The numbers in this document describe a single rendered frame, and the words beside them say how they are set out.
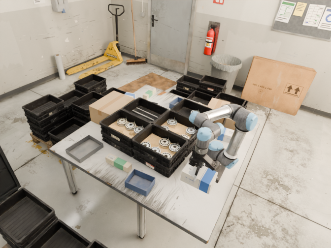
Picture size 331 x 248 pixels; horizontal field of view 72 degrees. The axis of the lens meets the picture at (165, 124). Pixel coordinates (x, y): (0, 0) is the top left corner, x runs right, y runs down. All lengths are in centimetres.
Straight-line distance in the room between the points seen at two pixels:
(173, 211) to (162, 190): 20
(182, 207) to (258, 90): 329
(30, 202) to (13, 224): 19
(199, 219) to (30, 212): 135
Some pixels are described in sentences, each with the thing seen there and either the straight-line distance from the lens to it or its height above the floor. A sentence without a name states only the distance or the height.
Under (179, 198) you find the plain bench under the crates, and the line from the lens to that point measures 188.
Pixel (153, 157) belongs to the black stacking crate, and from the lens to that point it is 191.
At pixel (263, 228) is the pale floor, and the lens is 280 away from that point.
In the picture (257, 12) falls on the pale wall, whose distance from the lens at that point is 460.
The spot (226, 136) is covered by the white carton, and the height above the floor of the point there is 78.
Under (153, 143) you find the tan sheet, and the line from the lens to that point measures 208.
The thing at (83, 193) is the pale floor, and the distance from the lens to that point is 284.
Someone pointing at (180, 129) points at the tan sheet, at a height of 83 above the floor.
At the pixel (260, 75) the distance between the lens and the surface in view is 463.
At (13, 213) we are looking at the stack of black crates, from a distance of 230.
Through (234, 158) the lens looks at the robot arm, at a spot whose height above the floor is 97.
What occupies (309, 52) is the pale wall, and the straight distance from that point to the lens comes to 464.
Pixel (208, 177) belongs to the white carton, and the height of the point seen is 113.
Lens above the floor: 223
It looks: 37 degrees down
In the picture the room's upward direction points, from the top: 4 degrees clockwise
